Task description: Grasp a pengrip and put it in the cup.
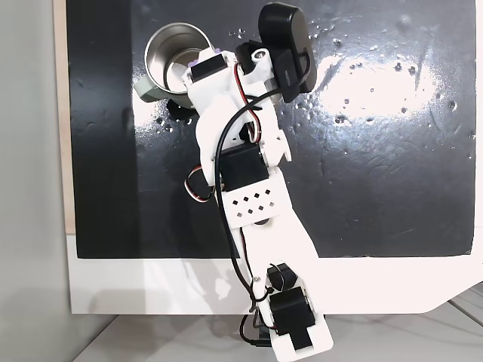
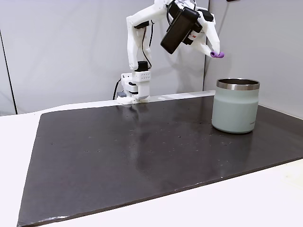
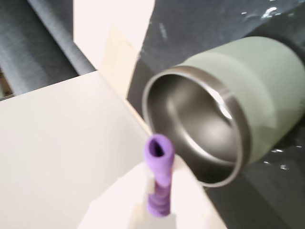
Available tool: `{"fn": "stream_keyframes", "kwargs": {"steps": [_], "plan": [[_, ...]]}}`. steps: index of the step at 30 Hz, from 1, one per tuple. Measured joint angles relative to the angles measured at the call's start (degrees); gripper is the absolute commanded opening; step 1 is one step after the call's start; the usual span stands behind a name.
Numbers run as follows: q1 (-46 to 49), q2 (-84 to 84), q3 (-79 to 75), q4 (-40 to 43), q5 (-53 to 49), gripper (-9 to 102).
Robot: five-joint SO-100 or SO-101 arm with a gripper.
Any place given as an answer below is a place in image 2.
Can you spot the black table mat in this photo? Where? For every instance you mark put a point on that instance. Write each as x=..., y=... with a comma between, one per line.
x=132, y=165

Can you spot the black object on wall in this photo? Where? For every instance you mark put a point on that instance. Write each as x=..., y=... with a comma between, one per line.
x=232, y=0

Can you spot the purple pen grip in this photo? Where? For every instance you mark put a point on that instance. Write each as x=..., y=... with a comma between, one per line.
x=218, y=55

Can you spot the black camera box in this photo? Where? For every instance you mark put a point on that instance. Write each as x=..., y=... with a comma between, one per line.
x=178, y=29

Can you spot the pale green steel-rimmed cup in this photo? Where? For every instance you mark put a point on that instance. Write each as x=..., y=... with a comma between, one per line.
x=234, y=111

